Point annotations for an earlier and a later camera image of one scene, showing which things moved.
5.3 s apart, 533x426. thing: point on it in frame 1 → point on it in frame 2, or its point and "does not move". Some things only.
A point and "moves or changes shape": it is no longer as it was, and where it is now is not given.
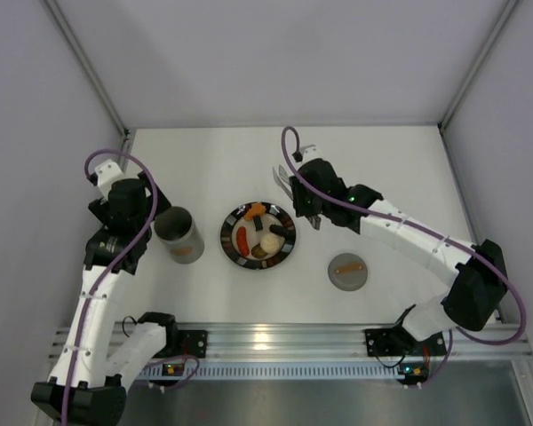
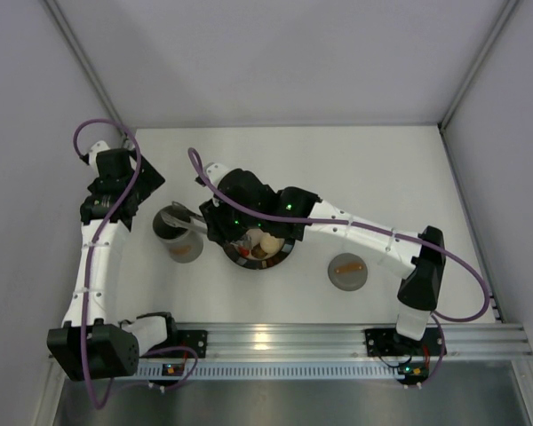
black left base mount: (192, 343) does not move
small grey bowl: (347, 272) does not move
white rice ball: (270, 243) does not move
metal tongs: (314, 221) moves or changes shape
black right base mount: (397, 342) does not move
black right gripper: (300, 198) → (215, 222)
